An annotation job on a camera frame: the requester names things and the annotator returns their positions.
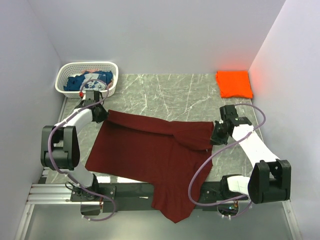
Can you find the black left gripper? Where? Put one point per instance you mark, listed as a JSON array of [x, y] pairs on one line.
[[103, 114]]

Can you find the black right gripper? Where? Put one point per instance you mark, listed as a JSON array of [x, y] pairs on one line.
[[216, 135]]

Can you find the dark red t shirt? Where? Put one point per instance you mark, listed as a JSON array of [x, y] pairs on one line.
[[170, 155]]

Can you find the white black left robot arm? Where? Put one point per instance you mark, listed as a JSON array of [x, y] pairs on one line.
[[60, 150]]

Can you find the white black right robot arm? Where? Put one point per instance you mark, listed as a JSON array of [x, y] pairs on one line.
[[270, 179]]

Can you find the pink garment in basket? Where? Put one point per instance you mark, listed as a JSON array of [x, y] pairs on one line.
[[111, 79]]

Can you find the blue printed t shirt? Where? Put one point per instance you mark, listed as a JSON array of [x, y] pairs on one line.
[[95, 81]]

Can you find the folded orange t shirt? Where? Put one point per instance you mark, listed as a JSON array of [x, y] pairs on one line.
[[234, 84]]

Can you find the white perforated laundry basket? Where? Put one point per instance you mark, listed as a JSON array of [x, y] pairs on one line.
[[77, 68]]

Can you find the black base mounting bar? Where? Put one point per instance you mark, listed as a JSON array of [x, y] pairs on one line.
[[138, 196]]

